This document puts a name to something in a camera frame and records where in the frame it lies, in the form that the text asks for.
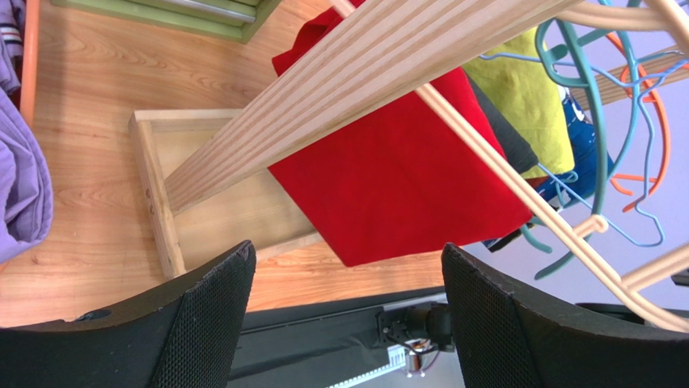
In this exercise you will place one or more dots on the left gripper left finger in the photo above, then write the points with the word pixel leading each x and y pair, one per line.
pixel 183 333

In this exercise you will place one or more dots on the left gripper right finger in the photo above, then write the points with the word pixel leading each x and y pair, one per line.
pixel 511 334

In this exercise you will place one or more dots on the purple trousers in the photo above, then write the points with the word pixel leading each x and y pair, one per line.
pixel 26 186

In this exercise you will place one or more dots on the beige wooden hanger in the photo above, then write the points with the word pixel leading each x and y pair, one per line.
pixel 538 204

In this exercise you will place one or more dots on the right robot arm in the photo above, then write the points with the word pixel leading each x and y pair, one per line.
pixel 429 321

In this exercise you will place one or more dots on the teal plastic hanger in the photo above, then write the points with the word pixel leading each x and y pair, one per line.
pixel 567 65

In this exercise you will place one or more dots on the wooden clothes rack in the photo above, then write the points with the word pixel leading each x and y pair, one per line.
pixel 381 51

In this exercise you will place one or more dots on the black garment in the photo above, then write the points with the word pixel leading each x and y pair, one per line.
pixel 518 152

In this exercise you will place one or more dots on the red garment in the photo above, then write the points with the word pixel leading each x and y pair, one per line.
pixel 397 182

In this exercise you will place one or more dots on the blue patterned garment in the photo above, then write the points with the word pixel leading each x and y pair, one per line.
pixel 582 179

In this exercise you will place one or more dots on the yellow-green garment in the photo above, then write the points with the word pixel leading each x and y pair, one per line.
pixel 529 100

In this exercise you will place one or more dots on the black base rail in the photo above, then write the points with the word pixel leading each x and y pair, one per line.
pixel 327 344

